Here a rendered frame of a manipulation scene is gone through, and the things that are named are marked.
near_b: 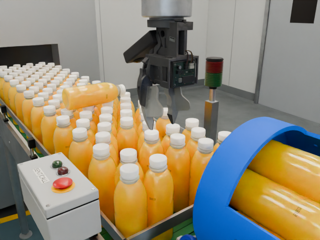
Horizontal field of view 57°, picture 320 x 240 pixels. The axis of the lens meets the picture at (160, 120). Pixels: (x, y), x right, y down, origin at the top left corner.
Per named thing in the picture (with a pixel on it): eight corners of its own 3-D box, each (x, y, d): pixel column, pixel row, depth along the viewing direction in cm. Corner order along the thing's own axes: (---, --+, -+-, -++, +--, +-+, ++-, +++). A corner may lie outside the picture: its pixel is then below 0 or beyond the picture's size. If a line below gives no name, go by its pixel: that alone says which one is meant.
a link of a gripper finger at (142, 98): (138, 106, 56) (145, 60, 54) (133, 104, 57) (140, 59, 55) (157, 107, 59) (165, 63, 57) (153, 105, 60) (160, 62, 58)
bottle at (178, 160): (174, 193, 87) (175, 135, 81) (193, 202, 83) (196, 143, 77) (158, 204, 82) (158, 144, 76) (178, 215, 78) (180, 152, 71)
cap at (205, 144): (209, 154, 71) (210, 147, 70) (195, 150, 73) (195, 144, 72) (215, 147, 74) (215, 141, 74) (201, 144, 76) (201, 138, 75)
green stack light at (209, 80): (213, 88, 103) (214, 74, 102) (200, 84, 108) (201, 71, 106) (225, 85, 107) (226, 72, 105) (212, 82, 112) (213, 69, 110)
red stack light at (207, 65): (214, 74, 102) (215, 62, 100) (201, 71, 106) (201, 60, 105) (226, 72, 105) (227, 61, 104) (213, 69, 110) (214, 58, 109)
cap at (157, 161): (153, 161, 67) (153, 154, 67) (169, 164, 66) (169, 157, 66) (146, 169, 64) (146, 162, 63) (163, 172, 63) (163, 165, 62)
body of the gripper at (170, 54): (167, 93, 51) (167, 20, 47) (139, 84, 58) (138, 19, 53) (198, 86, 55) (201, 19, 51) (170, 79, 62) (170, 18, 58)
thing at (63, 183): (56, 194, 54) (56, 188, 53) (50, 185, 56) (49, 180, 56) (75, 187, 56) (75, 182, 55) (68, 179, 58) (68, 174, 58)
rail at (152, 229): (128, 251, 60) (127, 240, 59) (126, 249, 61) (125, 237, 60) (249, 185, 83) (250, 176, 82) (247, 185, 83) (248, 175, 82)
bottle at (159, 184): (150, 220, 76) (149, 156, 69) (176, 227, 73) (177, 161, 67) (139, 239, 70) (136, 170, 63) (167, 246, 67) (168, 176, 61)
